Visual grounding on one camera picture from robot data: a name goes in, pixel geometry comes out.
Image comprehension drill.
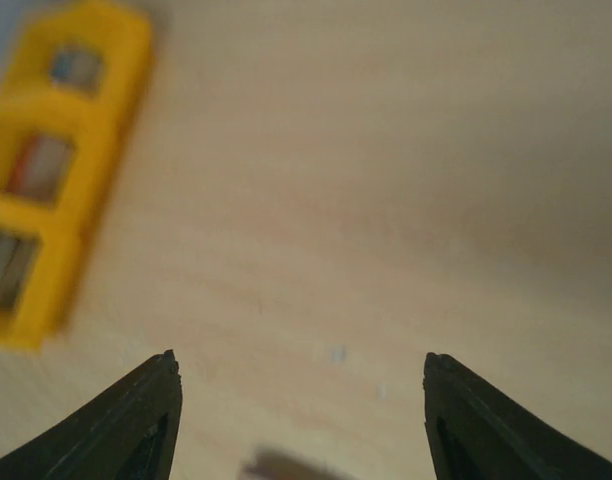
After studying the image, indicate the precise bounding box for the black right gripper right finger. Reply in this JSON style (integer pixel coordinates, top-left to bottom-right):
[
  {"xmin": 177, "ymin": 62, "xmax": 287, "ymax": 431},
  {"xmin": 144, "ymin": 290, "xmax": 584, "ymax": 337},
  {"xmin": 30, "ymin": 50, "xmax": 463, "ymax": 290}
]
[{"xmin": 423, "ymin": 353, "xmax": 612, "ymax": 479}]

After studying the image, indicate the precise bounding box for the black card stack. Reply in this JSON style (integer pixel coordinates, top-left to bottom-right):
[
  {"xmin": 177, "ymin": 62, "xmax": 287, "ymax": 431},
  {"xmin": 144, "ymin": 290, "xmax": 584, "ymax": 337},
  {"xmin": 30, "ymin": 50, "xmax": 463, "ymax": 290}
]
[{"xmin": 0, "ymin": 231, "xmax": 39, "ymax": 312}]

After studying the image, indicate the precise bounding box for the yellow triple storage bin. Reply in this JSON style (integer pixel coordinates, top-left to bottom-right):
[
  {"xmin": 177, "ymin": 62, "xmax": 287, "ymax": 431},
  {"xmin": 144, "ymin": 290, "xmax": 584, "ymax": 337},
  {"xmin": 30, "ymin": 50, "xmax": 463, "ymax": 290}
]
[{"xmin": 0, "ymin": 1, "xmax": 154, "ymax": 350}]

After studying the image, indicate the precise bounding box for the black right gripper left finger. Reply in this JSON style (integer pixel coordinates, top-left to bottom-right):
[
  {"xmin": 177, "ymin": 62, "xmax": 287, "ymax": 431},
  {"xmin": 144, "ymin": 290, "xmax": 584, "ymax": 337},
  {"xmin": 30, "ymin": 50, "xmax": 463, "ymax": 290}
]
[{"xmin": 0, "ymin": 350, "xmax": 182, "ymax": 479}]

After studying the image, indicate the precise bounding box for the red card stack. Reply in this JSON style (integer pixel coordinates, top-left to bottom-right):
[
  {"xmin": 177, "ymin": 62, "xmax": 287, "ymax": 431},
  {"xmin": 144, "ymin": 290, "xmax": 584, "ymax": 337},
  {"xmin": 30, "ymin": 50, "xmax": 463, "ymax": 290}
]
[{"xmin": 5, "ymin": 134, "xmax": 75, "ymax": 203}]

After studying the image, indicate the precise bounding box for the blue card stack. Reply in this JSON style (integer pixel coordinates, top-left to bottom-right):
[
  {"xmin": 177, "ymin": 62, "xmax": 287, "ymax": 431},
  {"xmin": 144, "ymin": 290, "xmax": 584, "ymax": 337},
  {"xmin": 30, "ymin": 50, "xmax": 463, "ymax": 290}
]
[{"xmin": 50, "ymin": 45, "xmax": 104, "ymax": 93}]

